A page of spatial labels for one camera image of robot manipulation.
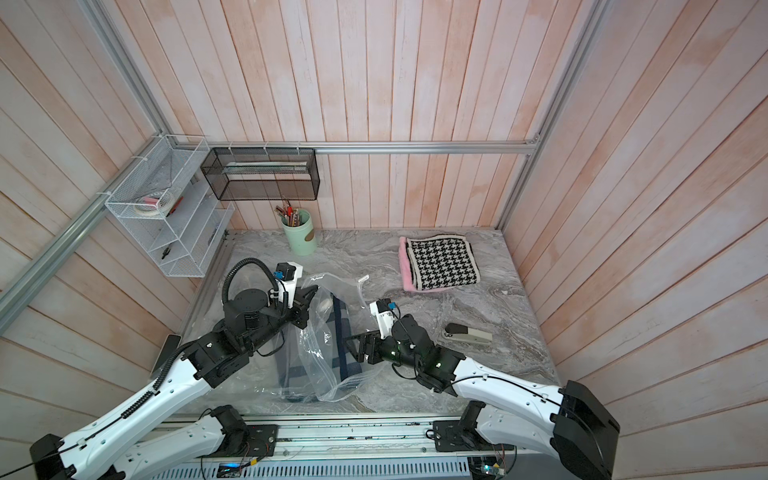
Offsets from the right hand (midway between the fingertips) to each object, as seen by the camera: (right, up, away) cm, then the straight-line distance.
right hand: (352, 339), depth 74 cm
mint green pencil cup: (-22, +27, +33) cm, 48 cm away
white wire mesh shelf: (-46, +30, +10) cm, 56 cm away
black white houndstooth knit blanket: (+29, +19, +27) cm, 44 cm away
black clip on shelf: (-58, +22, +14) cm, 63 cm away
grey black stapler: (+32, -2, +14) cm, 35 cm away
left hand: (-9, +12, -3) cm, 15 cm away
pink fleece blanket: (+17, +16, +28) cm, 36 cm away
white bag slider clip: (+3, +15, +3) cm, 16 cm away
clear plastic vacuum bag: (-27, -14, +10) cm, 32 cm away
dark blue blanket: (-7, 0, -10) cm, 12 cm away
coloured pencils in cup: (-22, +35, +24) cm, 48 cm away
